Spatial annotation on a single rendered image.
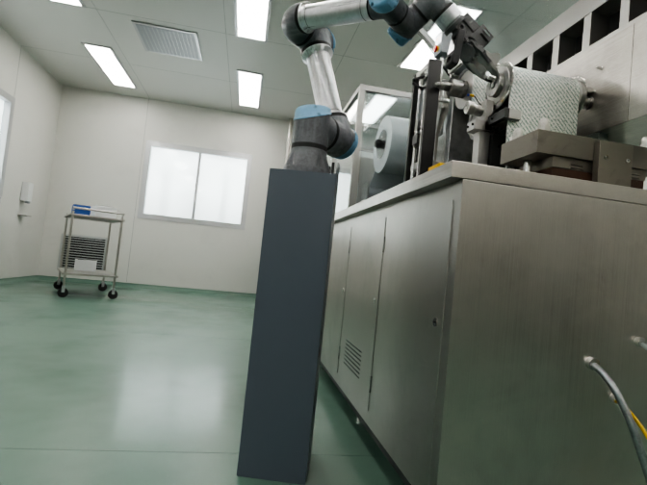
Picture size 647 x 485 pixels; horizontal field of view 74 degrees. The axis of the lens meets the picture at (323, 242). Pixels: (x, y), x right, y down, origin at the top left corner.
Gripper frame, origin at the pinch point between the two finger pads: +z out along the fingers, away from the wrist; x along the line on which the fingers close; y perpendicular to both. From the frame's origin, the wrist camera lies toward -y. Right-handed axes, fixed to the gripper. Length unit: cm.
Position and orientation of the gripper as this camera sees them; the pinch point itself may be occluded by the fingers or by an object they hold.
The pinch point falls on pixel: (490, 78)
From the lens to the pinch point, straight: 153.6
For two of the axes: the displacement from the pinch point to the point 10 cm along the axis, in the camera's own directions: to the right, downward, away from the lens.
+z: 6.8, 7.2, 1.1
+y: 7.1, -6.9, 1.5
